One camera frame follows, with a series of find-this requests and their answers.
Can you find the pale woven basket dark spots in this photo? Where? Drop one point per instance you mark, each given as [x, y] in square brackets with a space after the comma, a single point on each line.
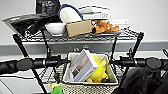
[86, 89]

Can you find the yellow plush toy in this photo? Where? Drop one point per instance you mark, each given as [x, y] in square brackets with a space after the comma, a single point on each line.
[100, 71]

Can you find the large green plastic bowl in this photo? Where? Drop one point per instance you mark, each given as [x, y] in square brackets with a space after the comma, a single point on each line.
[57, 90]

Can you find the white bowl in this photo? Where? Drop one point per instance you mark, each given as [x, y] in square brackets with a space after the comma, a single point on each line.
[55, 28]

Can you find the thin white flat box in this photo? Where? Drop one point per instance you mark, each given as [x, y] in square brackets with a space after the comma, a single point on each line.
[121, 21]

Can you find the orange plush toy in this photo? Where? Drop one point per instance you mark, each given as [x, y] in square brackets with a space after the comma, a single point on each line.
[105, 26]

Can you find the small brown cardboard box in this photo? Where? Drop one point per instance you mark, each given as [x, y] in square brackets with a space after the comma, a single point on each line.
[79, 28]

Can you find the white round pouch blue trim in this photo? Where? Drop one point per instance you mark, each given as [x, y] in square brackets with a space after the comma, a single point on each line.
[70, 15]

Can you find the white flat box dark print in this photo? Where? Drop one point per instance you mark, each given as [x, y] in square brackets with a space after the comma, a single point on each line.
[96, 16]

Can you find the black square bag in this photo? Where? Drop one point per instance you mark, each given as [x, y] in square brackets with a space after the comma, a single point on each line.
[48, 6]

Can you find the plain white flat box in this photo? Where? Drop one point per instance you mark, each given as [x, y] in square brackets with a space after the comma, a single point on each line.
[95, 9]

